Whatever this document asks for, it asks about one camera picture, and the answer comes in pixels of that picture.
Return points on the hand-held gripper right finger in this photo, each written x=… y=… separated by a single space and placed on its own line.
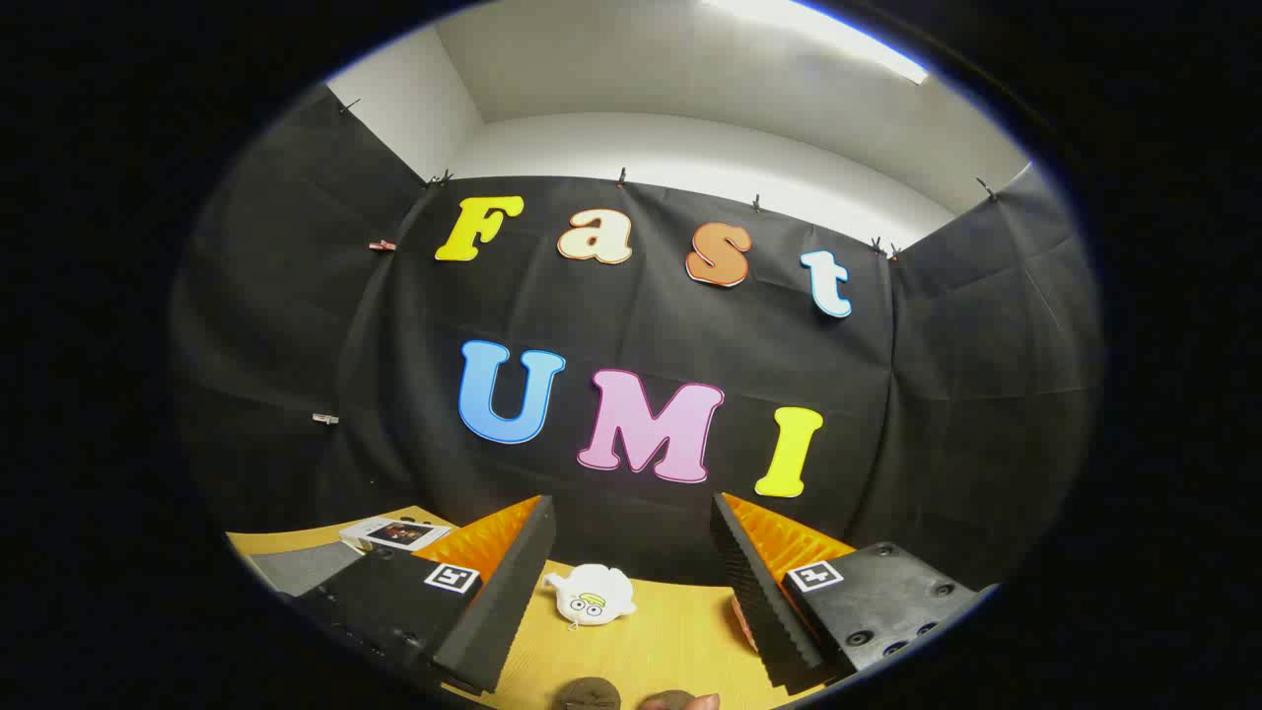
x=764 y=602

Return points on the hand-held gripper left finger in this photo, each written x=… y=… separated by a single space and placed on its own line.
x=493 y=611

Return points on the brown fuzzy shoe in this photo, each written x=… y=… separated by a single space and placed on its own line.
x=587 y=695
x=668 y=702

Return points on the grey fabric storage box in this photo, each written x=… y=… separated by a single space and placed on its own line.
x=306 y=570

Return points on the white plush toy with face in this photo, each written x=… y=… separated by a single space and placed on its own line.
x=592 y=595

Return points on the white cover book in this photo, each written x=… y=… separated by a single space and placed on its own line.
x=394 y=533

